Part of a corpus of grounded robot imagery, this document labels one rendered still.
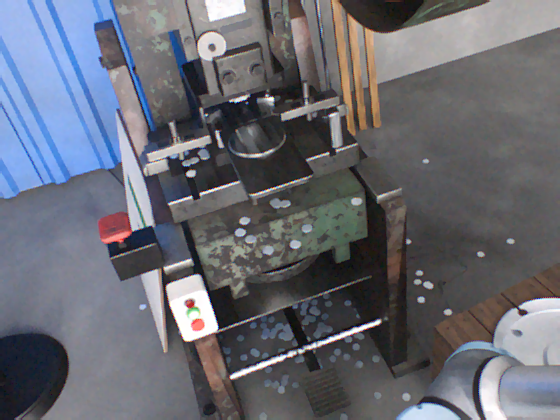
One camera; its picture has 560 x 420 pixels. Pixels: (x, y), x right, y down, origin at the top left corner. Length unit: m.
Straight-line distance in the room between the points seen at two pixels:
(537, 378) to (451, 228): 1.30
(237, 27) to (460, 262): 1.17
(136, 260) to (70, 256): 1.17
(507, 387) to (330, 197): 0.58
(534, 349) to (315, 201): 0.56
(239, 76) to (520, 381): 0.74
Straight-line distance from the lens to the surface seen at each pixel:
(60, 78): 2.54
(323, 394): 1.57
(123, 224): 1.20
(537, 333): 1.45
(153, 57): 1.48
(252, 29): 1.22
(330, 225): 1.35
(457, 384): 0.99
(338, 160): 1.37
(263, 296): 1.58
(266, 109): 1.38
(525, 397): 0.92
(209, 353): 1.44
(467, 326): 1.45
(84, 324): 2.13
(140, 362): 1.95
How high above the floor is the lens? 1.50
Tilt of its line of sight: 41 degrees down
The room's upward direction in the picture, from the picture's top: 11 degrees counter-clockwise
